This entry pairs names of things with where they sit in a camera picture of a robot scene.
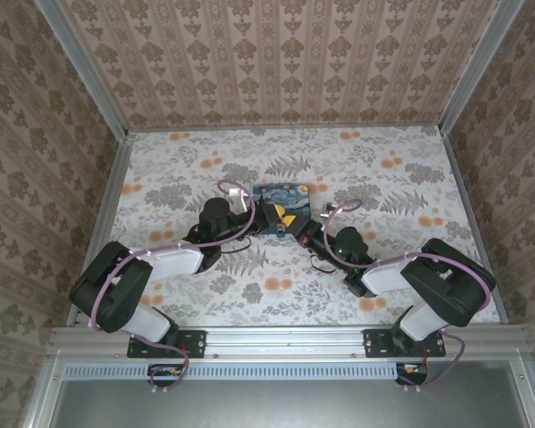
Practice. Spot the aluminium table side rail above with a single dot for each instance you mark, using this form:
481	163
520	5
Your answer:
468	200
111	200

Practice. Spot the grey metal sheet panel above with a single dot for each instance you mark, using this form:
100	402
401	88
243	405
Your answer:
272	405

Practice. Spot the black base connector module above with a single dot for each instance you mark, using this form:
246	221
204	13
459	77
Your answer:
412	370

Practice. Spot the aluminium frame beam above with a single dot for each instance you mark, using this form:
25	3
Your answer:
285	341

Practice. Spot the small blue padlock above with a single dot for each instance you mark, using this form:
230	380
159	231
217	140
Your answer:
280	230

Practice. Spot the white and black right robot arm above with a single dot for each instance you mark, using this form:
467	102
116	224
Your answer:
388	278

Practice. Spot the floral patterned table cover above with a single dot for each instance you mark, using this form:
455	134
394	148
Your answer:
361	156

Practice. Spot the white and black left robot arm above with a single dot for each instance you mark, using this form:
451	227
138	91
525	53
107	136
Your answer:
174	263

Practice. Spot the starry night painted box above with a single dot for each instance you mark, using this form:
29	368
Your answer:
290	196

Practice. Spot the aluminium frame post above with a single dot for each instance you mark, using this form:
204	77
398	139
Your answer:
481	67
84	67

